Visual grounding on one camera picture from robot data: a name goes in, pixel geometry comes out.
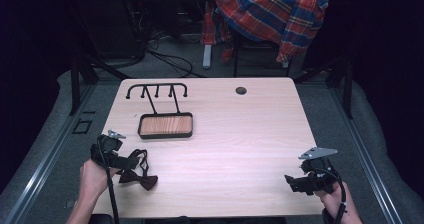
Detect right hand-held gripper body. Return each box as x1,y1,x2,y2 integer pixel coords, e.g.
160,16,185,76
297,146,339,194

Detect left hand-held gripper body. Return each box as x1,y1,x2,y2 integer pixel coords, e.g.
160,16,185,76
90,129,127,168

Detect dark bow tie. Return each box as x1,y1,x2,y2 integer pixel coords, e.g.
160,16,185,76
118,148,159,192

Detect person's right hand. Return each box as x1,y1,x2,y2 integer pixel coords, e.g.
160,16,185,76
313,182,350,219

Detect person's left hand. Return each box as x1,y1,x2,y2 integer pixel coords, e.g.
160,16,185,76
78,158,120,202

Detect black square floor socket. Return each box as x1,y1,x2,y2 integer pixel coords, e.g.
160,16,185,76
71,118,94,136

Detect black rack with wooden tray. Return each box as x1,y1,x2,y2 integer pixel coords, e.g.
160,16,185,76
125,82,195,141

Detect black metal stand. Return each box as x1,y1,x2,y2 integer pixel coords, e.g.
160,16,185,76
68,48,133,117
292,48,355,120

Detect white desk leg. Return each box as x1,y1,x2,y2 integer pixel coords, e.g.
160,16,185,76
202,0,214,70

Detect black chair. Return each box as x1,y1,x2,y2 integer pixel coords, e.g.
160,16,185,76
232,28,292,79

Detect red and blue plaid shirt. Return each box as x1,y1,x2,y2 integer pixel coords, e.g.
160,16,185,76
200,0,331,64

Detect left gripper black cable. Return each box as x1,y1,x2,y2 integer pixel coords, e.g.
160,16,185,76
97,136,121,224

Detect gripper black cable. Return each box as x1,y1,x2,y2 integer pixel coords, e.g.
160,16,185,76
312,166,348,224
97,136,121,224

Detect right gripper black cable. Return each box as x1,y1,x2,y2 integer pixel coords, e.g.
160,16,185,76
312,166,348,224

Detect aluminium floor rail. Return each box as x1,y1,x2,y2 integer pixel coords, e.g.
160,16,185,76
328,83,406,224
2,83,98,224

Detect black floor cables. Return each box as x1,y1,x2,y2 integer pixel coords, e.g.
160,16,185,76
143,33,205,79

